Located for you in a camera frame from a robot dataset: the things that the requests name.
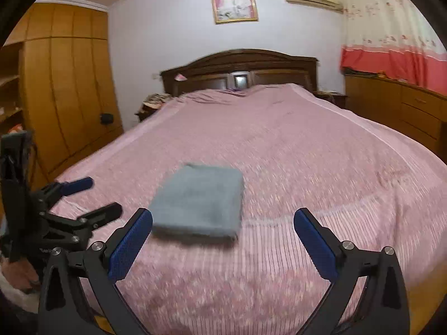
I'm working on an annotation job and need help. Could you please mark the small black hanging bag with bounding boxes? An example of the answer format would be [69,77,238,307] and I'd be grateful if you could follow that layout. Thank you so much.
[100,113,114,126]

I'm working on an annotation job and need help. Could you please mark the dark wooden headboard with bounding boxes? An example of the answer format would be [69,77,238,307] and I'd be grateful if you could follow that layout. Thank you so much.
[161,49,318,97]

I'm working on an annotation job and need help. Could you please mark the pink item on headboard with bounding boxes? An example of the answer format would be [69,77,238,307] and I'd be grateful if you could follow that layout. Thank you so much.
[174,73,187,82]

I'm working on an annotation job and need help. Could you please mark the framed wedding photo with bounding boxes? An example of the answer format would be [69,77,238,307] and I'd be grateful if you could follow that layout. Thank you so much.
[211,0,258,24]

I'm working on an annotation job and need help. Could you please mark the person left hand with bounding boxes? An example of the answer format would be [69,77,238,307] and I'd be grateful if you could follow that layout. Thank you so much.
[1,256,40,293]

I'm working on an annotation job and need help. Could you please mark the clothes pile on nightstand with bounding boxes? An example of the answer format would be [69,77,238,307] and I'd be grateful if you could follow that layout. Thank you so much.
[142,93,173,111]

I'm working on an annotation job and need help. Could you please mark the low wooden cabinet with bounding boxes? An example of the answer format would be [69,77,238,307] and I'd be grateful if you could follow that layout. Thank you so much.
[345,74,446,161]

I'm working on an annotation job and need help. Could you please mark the wooden wardrobe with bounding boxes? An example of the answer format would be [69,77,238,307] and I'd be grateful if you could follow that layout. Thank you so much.
[1,3,123,188]

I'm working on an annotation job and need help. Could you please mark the grey knit pants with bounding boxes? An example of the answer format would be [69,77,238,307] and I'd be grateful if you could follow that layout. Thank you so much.
[149,163,244,239]

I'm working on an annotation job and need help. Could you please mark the cream and red curtain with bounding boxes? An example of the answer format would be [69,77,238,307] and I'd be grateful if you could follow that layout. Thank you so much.
[341,0,446,95]

